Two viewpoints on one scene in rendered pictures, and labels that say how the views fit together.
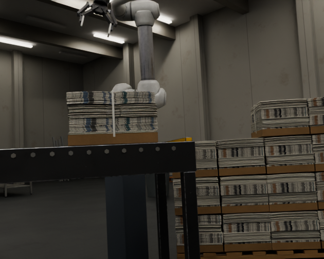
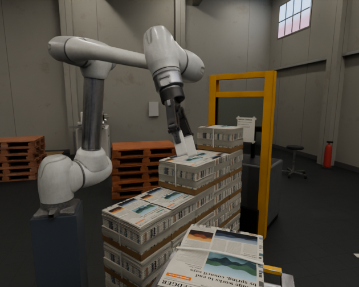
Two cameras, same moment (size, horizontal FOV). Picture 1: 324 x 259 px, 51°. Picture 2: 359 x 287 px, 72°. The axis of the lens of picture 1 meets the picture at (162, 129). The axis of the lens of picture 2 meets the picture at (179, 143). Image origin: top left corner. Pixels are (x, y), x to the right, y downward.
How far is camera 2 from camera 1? 175 cm
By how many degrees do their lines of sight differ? 59
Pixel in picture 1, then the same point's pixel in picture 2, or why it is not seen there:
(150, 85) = (103, 157)
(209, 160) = (166, 229)
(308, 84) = (69, 77)
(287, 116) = (205, 175)
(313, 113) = (215, 169)
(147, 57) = (99, 122)
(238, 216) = not seen: hidden behind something
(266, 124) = (197, 184)
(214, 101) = not seen: outside the picture
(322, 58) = not seen: hidden behind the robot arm
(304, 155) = (210, 201)
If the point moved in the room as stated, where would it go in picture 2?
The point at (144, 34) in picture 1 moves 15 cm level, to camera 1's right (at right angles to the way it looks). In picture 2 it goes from (100, 91) to (121, 93)
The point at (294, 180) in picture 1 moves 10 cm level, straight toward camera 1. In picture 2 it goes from (207, 221) to (215, 225)
